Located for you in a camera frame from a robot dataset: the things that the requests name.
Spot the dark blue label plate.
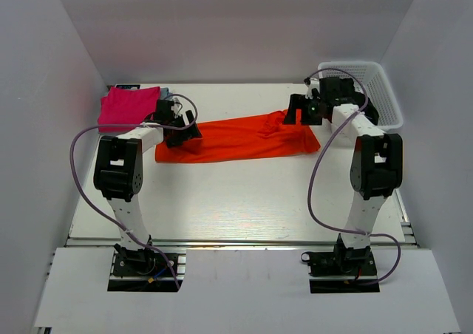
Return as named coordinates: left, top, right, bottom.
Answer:
left=115, top=84, right=140, bottom=90

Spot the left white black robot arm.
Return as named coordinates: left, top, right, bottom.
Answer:
left=93, top=93, right=202, bottom=274

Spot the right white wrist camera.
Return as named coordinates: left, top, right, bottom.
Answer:
left=304, top=77, right=319, bottom=100

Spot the orange t shirt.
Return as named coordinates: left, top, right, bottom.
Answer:
left=154, top=110, right=321, bottom=164

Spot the folded grey blue t shirt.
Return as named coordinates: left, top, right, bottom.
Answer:
left=160, top=87, right=173, bottom=100

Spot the folded pink t shirt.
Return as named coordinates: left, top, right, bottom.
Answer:
left=98, top=86, right=160, bottom=133

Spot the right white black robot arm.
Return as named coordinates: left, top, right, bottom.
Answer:
left=283, top=75, right=403, bottom=274

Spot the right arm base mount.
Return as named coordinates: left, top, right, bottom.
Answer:
left=301, top=239, right=380, bottom=294

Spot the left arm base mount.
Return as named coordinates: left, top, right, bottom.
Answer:
left=107, top=244, right=185, bottom=293

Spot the white plastic basket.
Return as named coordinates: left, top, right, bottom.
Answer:
left=318, top=61, right=404, bottom=132

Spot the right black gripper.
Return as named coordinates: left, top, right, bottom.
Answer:
left=282, top=94, right=324, bottom=126

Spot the black t shirt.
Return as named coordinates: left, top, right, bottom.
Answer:
left=353, top=91, right=379, bottom=126

